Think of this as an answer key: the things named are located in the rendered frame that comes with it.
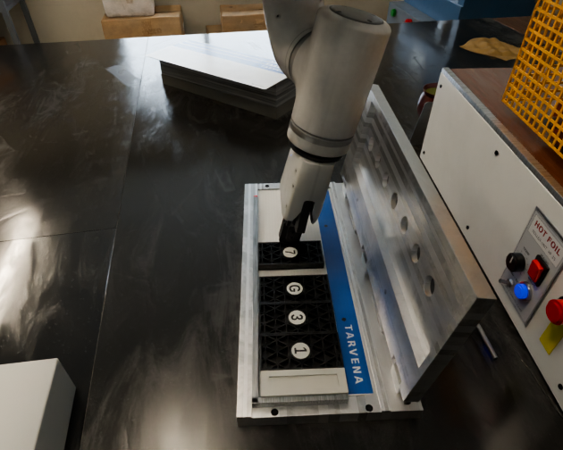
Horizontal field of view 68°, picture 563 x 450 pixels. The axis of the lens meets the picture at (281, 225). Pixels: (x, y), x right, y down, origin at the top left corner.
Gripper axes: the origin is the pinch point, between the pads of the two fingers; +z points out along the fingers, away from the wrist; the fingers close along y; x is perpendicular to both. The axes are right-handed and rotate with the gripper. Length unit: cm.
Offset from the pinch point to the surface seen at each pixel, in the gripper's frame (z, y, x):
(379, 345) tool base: 0.6, 19.1, 10.3
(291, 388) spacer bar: 1.7, 25.1, -1.2
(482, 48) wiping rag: -11, -96, 71
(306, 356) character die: 1.3, 21.1, 0.8
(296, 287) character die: 1.4, 10.2, 0.4
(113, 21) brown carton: 68, -291, -101
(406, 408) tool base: 0.4, 27.3, 11.4
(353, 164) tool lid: -6.8, -11.2, 10.0
